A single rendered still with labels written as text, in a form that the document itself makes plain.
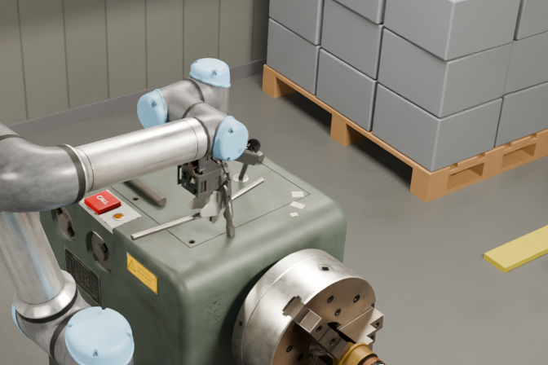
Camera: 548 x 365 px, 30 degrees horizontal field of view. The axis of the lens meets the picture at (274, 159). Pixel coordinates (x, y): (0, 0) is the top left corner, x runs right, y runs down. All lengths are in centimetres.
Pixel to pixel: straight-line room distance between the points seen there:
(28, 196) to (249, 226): 76
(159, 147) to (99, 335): 36
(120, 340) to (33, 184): 39
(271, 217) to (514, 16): 251
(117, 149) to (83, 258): 77
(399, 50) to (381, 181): 64
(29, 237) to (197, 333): 52
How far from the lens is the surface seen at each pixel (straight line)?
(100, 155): 164
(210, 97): 193
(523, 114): 495
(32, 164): 158
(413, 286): 419
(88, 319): 187
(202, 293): 211
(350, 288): 218
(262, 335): 212
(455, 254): 440
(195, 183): 202
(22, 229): 177
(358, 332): 221
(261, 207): 229
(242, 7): 550
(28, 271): 183
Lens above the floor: 253
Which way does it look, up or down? 31 degrees down
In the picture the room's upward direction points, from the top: 3 degrees clockwise
